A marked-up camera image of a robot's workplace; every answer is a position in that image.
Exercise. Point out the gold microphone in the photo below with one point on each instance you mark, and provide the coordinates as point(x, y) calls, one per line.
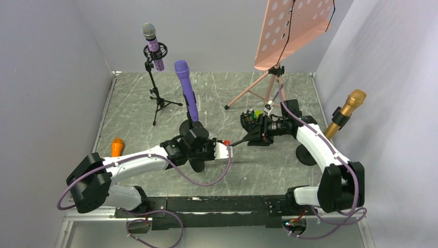
point(342, 115)

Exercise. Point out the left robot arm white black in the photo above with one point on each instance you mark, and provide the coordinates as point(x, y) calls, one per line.
point(95, 181)

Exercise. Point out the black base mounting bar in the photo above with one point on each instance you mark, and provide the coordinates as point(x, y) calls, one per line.
point(222, 211)

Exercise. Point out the colourful toy block car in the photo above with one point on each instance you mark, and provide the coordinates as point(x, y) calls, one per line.
point(253, 116)

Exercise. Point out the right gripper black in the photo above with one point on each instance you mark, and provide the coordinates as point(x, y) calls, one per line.
point(263, 121)

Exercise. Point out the glitter purple silver microphone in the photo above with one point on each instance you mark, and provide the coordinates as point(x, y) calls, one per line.
point(149, 33)

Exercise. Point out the orange microphone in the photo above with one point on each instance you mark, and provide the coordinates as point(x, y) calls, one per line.
point(117, 147)

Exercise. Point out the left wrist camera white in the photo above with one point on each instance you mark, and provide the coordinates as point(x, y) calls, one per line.
point(223, 150)

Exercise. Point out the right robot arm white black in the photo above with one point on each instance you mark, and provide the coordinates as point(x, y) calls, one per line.
point(342, 185)

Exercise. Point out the black round stand right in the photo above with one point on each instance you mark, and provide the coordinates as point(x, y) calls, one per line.
point(304, 156)

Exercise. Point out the pink music stand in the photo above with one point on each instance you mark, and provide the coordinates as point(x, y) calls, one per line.
point(287, 27)

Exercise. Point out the black round base mic stand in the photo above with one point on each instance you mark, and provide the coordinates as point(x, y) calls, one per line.
point(190, 119)

